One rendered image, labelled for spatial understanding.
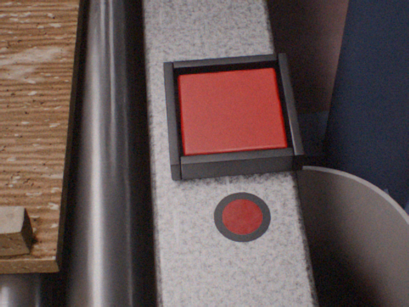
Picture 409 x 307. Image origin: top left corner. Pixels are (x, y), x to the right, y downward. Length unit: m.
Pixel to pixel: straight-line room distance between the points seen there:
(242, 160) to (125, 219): 0.07
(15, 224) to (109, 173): 0.08
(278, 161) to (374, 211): 0.70
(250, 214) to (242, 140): 0.04
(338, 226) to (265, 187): 0.77
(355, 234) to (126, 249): 0.80
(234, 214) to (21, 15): 0.19
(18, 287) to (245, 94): 0.17
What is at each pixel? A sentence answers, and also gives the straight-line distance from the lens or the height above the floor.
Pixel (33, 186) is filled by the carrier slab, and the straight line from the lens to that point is 0.45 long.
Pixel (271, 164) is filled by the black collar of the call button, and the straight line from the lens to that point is 0.46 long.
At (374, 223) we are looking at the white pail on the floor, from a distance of 1.17.
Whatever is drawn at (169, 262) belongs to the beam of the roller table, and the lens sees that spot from 0.44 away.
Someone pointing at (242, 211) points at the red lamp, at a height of 0.92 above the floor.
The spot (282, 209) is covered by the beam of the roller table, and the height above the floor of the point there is 0.91.
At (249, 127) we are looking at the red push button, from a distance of 0.47.
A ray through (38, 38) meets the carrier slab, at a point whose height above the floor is 0.94.
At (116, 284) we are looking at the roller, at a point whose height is 0.92.
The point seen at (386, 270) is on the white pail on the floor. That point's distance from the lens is 1.21.
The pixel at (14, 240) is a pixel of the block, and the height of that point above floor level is 0.95.
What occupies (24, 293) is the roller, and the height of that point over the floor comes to 0.92.
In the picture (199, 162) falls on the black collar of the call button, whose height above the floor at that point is 0.93.
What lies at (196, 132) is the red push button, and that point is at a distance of 0.46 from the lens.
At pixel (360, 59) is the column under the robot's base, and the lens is 1.15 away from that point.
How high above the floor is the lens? 1.31
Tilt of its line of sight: 56 degrees down
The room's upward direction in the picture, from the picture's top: 2 degrees counter-clockwise
